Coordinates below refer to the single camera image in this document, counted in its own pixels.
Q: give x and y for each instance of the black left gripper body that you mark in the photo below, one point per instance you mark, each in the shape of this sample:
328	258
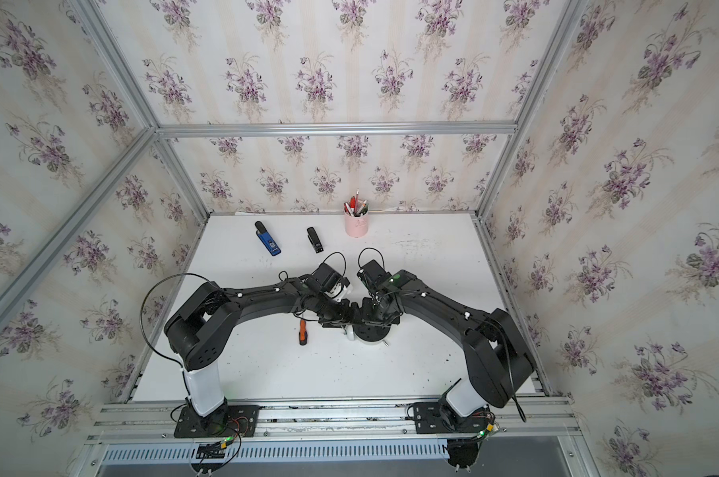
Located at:
335	315

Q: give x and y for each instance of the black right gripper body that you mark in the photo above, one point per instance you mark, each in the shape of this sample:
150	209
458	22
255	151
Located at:
371	313

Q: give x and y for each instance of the white twin-bell alarm clock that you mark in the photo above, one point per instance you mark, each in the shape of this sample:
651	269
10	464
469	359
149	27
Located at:
366	334

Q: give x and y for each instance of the orange handled screwdriver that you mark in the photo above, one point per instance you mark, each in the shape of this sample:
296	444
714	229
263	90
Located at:
303	333

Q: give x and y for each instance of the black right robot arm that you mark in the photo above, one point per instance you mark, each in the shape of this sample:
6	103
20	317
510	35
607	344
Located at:
498	359

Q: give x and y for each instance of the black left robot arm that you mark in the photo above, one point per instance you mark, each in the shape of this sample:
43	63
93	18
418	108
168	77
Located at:
199	331

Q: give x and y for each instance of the pink pen cup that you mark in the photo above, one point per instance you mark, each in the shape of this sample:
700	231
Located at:
356	226

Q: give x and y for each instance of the blue black stapler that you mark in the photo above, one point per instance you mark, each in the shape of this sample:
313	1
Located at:
267	240

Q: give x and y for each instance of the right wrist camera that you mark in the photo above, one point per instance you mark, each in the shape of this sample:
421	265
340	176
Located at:
373	276

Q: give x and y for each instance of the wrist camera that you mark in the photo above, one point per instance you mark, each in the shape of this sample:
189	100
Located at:
328	281
373	276

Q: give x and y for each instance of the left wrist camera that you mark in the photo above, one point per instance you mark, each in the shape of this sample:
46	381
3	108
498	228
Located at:
328	281

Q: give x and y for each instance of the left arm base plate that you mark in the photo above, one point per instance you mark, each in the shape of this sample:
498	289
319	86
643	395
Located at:
227	421

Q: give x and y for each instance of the aluminium front rail frame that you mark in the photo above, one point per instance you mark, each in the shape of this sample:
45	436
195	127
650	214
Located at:
316	419

